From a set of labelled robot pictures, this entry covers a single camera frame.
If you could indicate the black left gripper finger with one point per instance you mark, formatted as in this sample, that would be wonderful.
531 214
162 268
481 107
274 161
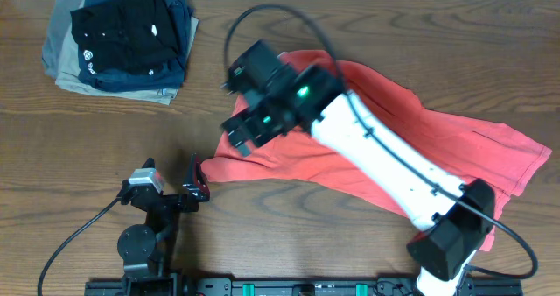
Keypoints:
195 181
149 164

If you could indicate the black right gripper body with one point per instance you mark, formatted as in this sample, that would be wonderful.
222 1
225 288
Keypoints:
244 130

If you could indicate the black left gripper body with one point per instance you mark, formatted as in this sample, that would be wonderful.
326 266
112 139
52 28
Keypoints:
168 200

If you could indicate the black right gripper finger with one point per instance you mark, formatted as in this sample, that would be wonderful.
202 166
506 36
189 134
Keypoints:
240 130
237 81

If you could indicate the orange red t-shirt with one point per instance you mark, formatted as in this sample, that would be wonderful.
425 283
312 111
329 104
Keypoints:
466 147

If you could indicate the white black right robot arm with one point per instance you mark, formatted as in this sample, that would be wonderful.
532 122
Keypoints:
444 209

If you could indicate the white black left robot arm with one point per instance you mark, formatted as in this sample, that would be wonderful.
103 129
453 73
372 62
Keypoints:
146 249

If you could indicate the navy folded shirt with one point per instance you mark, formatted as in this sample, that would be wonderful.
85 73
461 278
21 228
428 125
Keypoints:
132 45

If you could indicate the black folded polo shirt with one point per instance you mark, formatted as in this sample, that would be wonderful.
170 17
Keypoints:
126 35

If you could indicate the khaki folded garment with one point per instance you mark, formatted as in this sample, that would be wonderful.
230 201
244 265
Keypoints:
70 75

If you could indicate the grey folded garment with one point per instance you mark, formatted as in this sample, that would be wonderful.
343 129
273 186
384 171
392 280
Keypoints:
56 31

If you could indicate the black mounting rail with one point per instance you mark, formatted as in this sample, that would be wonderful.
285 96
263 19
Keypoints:
227 287

